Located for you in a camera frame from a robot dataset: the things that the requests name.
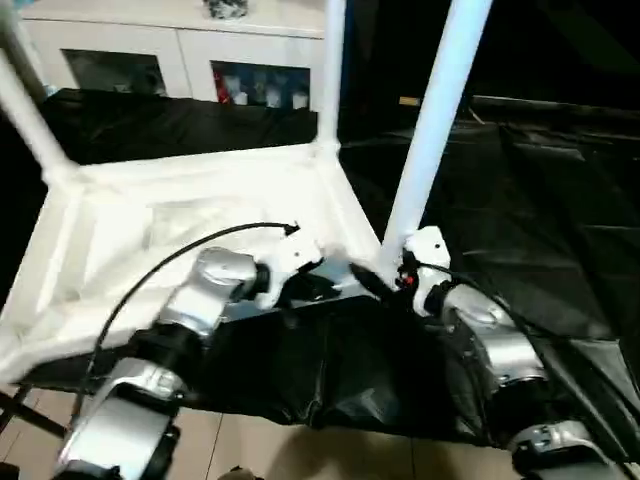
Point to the white plastic table top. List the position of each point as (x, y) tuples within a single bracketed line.
[(200, 190)]

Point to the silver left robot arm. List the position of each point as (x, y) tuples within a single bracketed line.
[(190, 305)]

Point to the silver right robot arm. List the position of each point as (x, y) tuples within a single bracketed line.
[(500, 345)]

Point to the black work surface mat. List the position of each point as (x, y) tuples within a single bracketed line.
[(550, 210)]

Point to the yellow label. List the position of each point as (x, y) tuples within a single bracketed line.
[(409, 100)]

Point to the white jar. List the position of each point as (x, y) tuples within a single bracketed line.
[(299, 100), (241, 98)]

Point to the red bottle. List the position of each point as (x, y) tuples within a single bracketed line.
[(220, 87)]

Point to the white glass door cabinet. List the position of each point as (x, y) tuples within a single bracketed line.
[(175, 40)]

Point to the dark patterned object on cabinet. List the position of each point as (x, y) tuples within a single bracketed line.
[(227, 7)]

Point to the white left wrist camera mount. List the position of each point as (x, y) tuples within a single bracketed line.
[(295, 255)]

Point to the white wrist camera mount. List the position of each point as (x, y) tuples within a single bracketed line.
[(430, 250), (295, 255)]

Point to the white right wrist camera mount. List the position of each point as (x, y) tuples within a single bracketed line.
[(430, 250)]

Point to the black metal frame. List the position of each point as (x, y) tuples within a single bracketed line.
[(555, 106)]

